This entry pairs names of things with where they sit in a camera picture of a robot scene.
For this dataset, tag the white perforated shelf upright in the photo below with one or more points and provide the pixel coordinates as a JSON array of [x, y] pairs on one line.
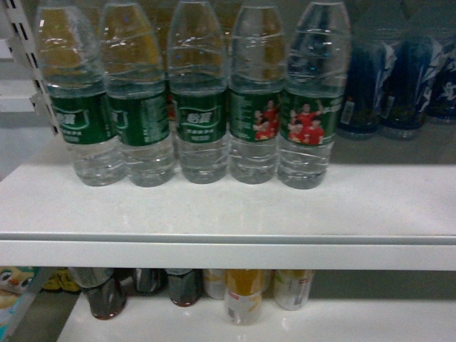
[[22, 85]]

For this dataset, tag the dark tea bottle middle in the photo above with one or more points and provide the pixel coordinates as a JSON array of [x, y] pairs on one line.
[[149, 281]]

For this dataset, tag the dark tea bottle right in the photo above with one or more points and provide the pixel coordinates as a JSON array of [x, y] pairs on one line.
[[184, 286]]

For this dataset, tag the shelf water bottle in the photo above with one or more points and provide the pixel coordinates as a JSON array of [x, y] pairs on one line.
[[68, 56], [196, 57], [316, 74], [134, 79], [256, 78]]

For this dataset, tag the dark tea bottle below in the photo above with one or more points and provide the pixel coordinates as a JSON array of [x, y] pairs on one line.
[[102, 289]]

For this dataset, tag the white drink bottle right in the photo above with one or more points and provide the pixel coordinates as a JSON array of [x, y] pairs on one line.
[[292, 287]]

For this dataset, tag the dark tea bottle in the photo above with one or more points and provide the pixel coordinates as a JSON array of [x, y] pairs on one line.
[[149, 281], [184, 286]]

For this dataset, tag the blue sports drink bottle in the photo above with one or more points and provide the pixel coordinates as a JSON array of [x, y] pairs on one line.
[[425, 48], [374, 54]]

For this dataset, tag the blue sports drink bottle right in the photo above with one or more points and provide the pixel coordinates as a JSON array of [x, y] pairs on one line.
[[425, 48]]

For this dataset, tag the cartoon bird snack bag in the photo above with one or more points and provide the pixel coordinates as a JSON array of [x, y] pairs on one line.
[[14, 282]]

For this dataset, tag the white yellow drink bottle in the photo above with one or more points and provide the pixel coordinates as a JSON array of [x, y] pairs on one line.
[[244, 290]]

